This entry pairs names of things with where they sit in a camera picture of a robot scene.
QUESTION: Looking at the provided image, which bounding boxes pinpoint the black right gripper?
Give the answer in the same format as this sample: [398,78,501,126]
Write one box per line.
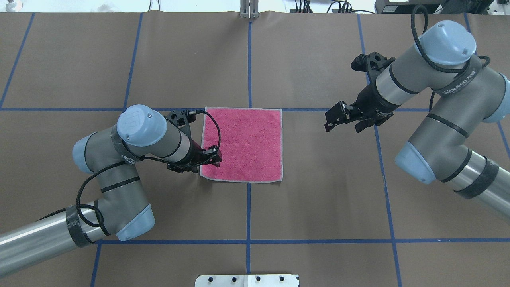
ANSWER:
[324,84,393,133]

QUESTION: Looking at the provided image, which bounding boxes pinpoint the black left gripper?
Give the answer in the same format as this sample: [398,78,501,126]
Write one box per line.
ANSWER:
[167,140,222,174]

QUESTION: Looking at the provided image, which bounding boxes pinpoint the pink grey microfibre towel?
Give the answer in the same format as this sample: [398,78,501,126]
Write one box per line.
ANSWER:
[200,107,283,183]

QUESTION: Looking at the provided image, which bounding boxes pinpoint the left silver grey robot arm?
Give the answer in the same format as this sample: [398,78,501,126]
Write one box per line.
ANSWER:
[0,105,222,278]

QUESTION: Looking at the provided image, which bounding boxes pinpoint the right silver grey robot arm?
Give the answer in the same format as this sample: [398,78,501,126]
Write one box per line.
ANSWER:
[324,20,510,218]

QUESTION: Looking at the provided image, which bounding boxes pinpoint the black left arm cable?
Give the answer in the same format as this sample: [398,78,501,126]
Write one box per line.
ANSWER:
[37,110,221,228]

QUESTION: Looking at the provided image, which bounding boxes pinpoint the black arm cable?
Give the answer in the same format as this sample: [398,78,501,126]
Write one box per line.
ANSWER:
[411,5,490,111]
[37,110,221,228]

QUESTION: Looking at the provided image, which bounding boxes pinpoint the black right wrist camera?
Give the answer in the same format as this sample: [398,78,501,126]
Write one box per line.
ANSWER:
[350,51,396,84]

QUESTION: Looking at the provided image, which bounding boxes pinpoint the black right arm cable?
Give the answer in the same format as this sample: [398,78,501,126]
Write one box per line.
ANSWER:
[411,5,490,111]

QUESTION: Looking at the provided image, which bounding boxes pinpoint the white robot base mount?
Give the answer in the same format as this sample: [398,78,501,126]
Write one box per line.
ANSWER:
[194,274,300,287]

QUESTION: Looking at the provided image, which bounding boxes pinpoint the aluminium frame post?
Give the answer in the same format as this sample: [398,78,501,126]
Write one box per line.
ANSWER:
[239,0,260,20]

